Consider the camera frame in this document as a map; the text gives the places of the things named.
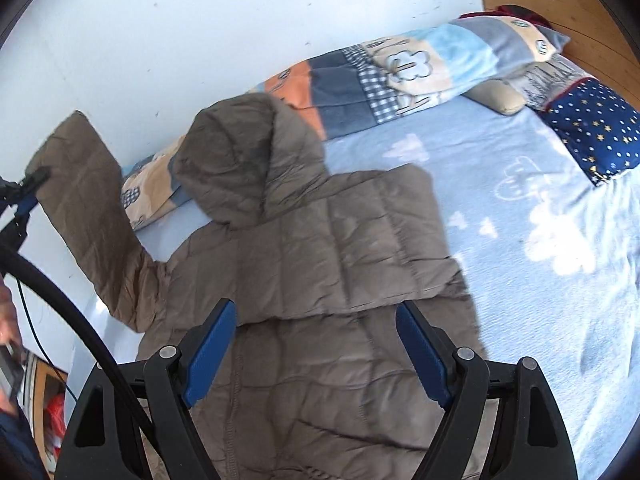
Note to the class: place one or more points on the blue cloud-print bed sheet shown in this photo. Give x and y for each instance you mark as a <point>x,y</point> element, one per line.
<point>500,260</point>

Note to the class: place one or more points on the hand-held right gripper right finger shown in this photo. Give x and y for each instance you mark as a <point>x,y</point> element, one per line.
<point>422,355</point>

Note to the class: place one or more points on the red plastic bag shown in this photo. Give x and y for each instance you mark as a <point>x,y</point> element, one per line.
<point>55,412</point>

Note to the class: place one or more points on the dark red cloth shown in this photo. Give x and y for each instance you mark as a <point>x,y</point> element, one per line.
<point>520,12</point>

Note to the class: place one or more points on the beige pillow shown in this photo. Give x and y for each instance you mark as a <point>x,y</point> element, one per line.
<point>500,97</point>

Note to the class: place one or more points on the patchwork fleece blanket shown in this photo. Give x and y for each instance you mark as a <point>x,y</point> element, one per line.
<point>350,90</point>

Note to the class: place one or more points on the navy star-print pillow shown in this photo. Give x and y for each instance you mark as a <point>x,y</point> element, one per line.
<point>595,130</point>

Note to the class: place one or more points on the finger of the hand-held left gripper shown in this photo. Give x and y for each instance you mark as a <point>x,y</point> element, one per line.
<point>36,177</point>
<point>27,205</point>

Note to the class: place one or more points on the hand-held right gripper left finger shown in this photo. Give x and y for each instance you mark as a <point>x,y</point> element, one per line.
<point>210,355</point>

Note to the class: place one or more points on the person's left hand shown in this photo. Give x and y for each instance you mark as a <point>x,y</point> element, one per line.
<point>5,310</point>

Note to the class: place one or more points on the brown quilted hooded jacket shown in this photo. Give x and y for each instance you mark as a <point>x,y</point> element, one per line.
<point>310,240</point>

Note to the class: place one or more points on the wooden furniture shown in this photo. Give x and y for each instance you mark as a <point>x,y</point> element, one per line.
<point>42,385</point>

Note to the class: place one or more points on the grey printed pillow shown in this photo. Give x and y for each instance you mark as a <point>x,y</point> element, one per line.
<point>550,80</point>

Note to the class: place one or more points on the wooden headboard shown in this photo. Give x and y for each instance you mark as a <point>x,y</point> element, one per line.
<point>575,15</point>

